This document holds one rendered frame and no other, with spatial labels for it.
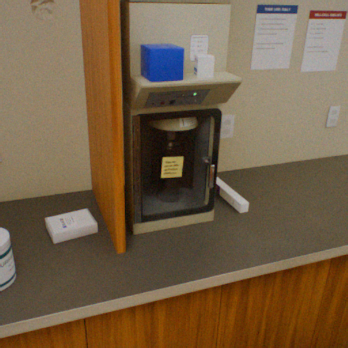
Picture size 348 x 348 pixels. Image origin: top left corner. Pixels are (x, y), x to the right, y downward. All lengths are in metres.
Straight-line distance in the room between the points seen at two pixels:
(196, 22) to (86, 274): 0.84
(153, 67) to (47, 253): 0.70
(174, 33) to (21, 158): 0.83
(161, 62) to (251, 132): 0.96
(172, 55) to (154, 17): 0.14
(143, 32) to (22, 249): 0.81
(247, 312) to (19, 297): 0.77
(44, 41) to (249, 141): 1.05
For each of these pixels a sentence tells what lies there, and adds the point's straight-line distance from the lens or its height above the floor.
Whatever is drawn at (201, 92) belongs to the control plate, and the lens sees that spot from 1.22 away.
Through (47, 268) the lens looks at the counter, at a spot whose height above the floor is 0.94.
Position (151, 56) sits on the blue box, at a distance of 1.11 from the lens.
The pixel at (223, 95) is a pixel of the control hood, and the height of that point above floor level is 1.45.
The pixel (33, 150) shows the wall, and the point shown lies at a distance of 1.70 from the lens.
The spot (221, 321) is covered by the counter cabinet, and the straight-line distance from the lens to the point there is 1.47.
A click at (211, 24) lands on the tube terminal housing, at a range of 1.29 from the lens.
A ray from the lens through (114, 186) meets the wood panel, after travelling 1.22.
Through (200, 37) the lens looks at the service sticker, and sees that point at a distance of 1.27.
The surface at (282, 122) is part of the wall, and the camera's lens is 2.07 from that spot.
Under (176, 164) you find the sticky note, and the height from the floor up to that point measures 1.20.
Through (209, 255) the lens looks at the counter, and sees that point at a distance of 1.35.
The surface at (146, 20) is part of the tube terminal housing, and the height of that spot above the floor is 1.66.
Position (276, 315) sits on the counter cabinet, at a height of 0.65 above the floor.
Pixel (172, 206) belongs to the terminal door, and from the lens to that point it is 1.41.
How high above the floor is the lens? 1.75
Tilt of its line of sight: 25 degrees down
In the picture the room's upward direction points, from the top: 2 degrees clockwise
